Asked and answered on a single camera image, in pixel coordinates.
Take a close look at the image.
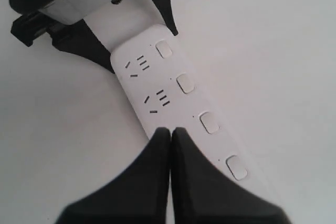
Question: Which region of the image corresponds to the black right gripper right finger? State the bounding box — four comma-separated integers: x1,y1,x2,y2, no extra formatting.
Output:
171,127,290,223

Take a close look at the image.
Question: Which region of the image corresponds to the white five-socket power strip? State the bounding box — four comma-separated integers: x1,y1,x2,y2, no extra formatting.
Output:
111,25,275,204

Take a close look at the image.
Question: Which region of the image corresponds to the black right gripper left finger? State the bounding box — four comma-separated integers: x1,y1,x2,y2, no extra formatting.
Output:
56,127,171,223

